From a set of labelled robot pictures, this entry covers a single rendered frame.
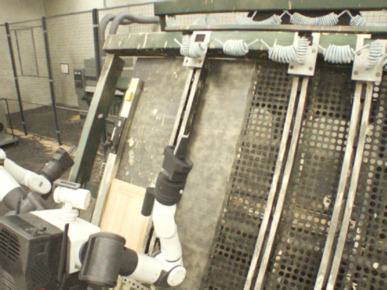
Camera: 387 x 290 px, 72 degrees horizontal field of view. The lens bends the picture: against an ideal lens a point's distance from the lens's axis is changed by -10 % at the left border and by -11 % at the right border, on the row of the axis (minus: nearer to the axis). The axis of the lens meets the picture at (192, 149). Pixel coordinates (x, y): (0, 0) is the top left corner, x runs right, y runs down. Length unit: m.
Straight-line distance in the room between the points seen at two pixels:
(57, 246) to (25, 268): 0.11
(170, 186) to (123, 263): 0.27
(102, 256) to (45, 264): 0.18
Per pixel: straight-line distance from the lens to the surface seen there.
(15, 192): 1.22
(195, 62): 1.35
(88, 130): 1.69
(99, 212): 1.55
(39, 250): 0.91
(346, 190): 1.10
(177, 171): 0.81
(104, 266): 0.87
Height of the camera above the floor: 1.90
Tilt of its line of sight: 21 degrees down
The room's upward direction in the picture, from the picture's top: straight up
